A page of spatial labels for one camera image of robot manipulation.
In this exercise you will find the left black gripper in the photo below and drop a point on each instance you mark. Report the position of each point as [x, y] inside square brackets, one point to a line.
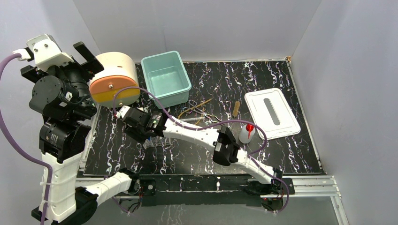
[58, 69]

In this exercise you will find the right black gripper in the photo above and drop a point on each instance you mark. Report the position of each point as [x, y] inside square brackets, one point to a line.
[132, 132]

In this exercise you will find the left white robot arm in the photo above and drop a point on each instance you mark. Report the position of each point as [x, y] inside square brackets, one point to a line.
[61, 95]

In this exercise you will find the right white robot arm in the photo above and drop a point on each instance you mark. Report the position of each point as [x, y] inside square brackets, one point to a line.
[226, 150]

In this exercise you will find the clear test tube rack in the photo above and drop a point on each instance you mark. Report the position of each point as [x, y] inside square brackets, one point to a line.
[156, 142]

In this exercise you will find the white orange yellow cylinder device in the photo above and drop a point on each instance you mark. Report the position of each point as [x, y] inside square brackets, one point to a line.
[119, 72]

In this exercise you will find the metal tongs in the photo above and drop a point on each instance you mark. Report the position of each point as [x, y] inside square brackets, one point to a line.
[196, 108]

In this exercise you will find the teal plastic bin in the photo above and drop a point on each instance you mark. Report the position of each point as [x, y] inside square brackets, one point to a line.
[166, 79]

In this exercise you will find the tan rubber band loop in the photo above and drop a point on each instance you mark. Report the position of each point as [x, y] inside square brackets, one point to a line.
[187, 111]

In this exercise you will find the white squeeze bottle red cap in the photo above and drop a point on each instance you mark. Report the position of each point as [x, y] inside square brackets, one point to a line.
[247, 133]

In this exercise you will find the white plastic bin lid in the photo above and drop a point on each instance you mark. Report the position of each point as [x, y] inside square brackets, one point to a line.
[270, 111]

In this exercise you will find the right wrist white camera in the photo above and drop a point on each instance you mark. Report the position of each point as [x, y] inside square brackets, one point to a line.
[122, 112]

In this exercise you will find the wrist white camera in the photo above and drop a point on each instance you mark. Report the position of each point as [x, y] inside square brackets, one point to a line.
[122, 112]
[45, 52]

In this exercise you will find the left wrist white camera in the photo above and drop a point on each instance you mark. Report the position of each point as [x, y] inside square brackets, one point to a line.
[45, 52]

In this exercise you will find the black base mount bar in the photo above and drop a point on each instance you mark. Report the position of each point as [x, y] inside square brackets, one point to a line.
[258, 195]

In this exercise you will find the aluminium frame rail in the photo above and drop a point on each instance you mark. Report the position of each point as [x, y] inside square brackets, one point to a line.
[311, 188]

